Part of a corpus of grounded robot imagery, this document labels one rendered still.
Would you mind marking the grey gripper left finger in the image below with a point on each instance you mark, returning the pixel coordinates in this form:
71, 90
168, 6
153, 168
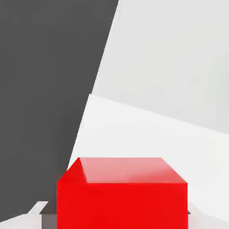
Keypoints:
35, 221

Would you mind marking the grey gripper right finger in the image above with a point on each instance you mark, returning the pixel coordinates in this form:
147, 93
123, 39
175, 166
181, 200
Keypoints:
202, 219

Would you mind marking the small red cube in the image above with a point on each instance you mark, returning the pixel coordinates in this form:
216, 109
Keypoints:
123, 204

